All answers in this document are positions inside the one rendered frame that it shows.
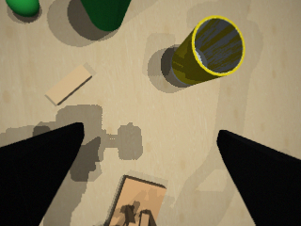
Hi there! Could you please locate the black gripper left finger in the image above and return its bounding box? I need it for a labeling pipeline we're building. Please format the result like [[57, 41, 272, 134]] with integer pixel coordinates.
[[0, 122, 85, 226]]

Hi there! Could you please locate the green cup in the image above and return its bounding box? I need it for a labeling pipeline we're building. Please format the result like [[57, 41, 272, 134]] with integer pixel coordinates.
[[80, 0, 131, 31]]

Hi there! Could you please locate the green ball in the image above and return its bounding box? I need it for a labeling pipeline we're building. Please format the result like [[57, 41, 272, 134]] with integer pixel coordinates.
[[6, 0, 40, 18]]

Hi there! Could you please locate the tan rectangular block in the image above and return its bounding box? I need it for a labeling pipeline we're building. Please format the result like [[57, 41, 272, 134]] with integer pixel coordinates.
[[45, 64, 92, 105]]

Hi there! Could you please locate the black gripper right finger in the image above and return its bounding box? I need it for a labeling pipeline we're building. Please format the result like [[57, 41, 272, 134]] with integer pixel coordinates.
[[216, 130, 301, 226]]

